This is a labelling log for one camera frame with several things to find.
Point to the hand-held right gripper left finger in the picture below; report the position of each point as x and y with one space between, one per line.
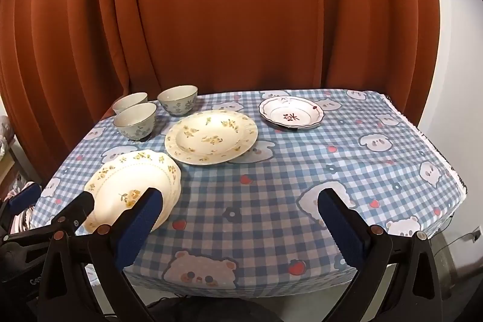
139 227

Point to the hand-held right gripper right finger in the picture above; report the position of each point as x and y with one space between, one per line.
339 231

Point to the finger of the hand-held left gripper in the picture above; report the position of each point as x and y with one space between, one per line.
77 210
24 198

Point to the scalloped yellow floral plate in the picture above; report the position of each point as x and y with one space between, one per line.
120 178

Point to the floral ceramic bowl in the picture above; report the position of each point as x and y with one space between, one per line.
137 127
177 105
128 101

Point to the pink cloth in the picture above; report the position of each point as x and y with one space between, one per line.
20 221

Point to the wooden shelf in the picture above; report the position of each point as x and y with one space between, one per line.
18 159

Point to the printed cloth pile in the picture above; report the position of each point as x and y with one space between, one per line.
4 133

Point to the blue checked bear tablecloth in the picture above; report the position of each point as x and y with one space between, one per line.
264 201

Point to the round yellow floral plate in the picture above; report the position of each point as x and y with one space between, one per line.
211 137

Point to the white plate with red print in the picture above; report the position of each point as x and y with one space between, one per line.
290 110

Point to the orange-brown curtain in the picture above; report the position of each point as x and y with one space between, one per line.
241 5

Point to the wall socket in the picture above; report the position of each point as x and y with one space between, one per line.
476 233

